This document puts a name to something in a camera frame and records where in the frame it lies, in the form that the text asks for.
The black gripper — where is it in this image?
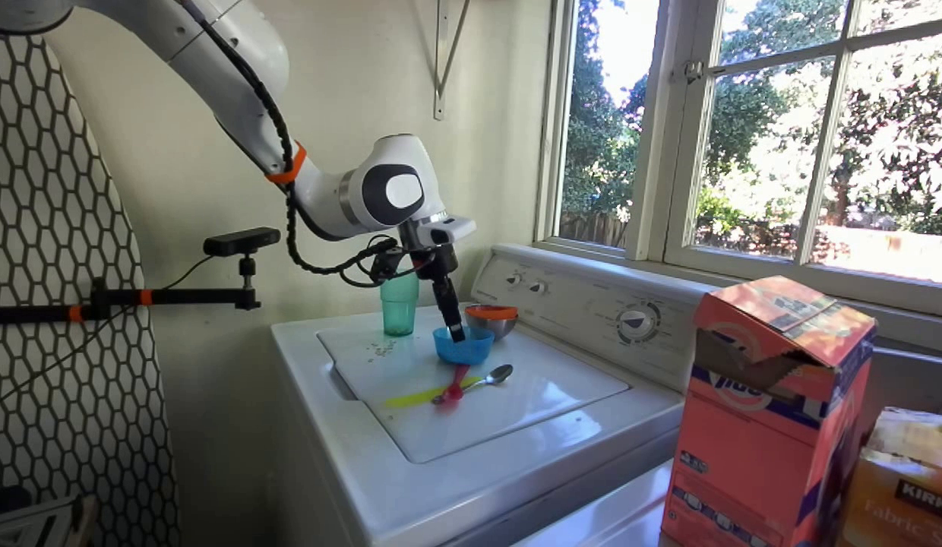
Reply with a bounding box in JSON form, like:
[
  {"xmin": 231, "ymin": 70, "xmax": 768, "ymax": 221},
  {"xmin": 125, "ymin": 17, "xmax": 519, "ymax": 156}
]
[{"xmin": 411, "ymin": 242, "xmax": 465, "ymax": 343}]

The green translucent plastic cup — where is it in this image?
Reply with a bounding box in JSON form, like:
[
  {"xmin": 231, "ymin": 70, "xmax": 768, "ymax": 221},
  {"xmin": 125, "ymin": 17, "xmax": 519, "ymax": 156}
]
[{"xmin": 381, "ymin": 274, "xmax": 419, "ymax": 338}]

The blue plastic bowl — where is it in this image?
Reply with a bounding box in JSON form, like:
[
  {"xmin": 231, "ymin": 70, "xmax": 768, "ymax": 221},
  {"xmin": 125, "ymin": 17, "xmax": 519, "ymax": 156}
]
[{"xmin": 431, "ymin": 329, "xmax": 493, "ymax": 367}]

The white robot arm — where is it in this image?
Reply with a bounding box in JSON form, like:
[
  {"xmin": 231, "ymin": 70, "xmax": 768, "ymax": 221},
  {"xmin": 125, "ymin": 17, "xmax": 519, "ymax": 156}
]
[{"xmin": 0, "ymin": 0, "xmax": 474, "ymax": 342}]

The orange and silver bowl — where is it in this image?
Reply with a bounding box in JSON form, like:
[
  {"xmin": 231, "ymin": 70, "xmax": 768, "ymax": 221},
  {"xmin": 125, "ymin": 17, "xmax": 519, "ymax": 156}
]
[{"xmin": 465, "ymin": 305, "xmax": 519, "ymax": 342}]

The silver metal spoon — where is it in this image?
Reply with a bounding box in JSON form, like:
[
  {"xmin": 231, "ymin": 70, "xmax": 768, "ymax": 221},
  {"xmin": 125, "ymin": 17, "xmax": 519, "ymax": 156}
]
[{"xmin": 465, "ymin": 365, "xmax": 513, "ymax": 393}]

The red plastic spoon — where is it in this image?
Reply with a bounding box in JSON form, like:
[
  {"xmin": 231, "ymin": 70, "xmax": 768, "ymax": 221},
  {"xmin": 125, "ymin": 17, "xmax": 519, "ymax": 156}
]
[{"xmin": 434, "ymin": 365, "xmax": 471, "ymax": 409}]

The yellow plastic spoon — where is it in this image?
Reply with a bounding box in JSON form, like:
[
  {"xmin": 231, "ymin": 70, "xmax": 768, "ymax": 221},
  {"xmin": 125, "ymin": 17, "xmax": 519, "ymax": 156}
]
[{"xmin": 382, "ymin": 377, "xmax": 478, "ymax": 409}]

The white washing machine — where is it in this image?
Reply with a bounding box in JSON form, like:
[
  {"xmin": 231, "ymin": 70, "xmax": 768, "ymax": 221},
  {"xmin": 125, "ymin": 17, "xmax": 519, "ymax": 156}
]
[{"xmin": 274, "ymin": 247, "xmax": 704, "ymax": 547}]

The white dryer machine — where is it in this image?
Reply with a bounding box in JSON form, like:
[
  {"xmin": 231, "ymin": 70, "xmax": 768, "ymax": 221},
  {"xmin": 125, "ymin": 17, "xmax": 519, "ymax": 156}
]
[{"xmin": 510, "ymin": 462, "xmax": 672, "ymax": 547}]

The white framed window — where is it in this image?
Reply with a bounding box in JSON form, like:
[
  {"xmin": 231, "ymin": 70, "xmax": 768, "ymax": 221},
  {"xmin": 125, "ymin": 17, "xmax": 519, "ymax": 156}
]
[{"xmin": 544, "ymin": 0, "xmax": 942, "ymax": 317}]

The orange Tide detergent box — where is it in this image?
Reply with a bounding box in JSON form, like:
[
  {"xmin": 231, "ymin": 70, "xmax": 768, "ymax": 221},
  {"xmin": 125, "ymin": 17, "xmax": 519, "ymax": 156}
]
[{"xmin": 664, "ymin": 276, "xmax": 877, "ymax": 547}]

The black white hexagon panel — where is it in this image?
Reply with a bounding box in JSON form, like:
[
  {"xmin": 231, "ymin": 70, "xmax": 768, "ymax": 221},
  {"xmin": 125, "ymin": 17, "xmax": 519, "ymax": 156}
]
[{"xmin": 0, "ymin": 37, "xmax": 184, "ymax": 547}]

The brown Kirkland cardboard box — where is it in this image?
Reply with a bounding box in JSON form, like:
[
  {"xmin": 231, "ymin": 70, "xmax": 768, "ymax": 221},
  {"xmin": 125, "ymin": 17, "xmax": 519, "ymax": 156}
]
[{"xmin": 835, "ymin": 407, "xmax": 942, "ymax": 547}]

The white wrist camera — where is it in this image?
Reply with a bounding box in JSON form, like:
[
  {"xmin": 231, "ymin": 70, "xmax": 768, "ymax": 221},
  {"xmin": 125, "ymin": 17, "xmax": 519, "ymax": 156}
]
[{"xmin": 398, "ymin": 215, "xmax": 474, "ymax": 249}]

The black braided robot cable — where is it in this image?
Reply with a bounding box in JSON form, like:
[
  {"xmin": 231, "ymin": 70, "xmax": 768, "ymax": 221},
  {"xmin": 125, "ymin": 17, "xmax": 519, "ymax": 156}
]
[{"xmin": 187, "ymin": 0, "xmax": 419, "ymax": 291}]

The hanging wire on wall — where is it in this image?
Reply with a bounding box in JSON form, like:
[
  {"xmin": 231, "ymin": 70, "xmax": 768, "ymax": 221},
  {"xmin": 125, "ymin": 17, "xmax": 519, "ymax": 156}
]
[{"xmin": 413, "ymin": 0, "xmax": 474, "ymax": 125}]

